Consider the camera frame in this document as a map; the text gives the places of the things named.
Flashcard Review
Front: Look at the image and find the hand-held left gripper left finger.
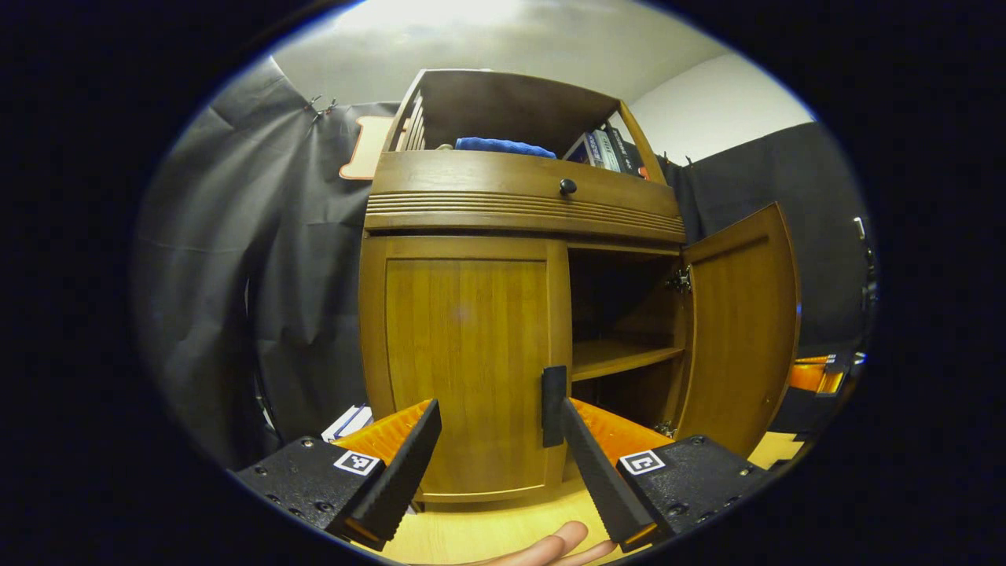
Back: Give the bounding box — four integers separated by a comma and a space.
236, 399, 442, 552

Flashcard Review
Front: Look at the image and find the wooden shoe cabinet door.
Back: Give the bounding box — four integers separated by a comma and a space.
360, 236, 573, 504
672, 202, 802, 458

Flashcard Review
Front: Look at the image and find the black shelf book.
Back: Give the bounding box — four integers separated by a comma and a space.
605, 126, 647, 178

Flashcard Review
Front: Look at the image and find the black backdrop cloth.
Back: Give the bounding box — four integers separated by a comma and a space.
134, 59, 873, 472

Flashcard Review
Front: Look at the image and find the folded blue cloth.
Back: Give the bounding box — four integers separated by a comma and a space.
454, 137, 557, 160

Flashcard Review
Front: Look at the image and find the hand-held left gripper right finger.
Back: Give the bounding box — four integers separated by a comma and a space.
562, 398, 775, 553

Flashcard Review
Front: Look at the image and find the grey shelf book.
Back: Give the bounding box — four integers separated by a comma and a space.
589, 128, 623, 171

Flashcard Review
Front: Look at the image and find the black stand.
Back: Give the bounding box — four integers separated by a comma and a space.
853, 216, 878, 315

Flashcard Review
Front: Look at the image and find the yellow wood-pattern puzzle mat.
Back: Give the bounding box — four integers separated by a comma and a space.
377, 431, 806, 566

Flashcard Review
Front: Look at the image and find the wooden double-door shoe cabinet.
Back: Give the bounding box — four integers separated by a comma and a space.
358, 68, 802, 504

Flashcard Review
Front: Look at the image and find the white spine standing book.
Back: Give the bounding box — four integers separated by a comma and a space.
322, 406, 358, 443

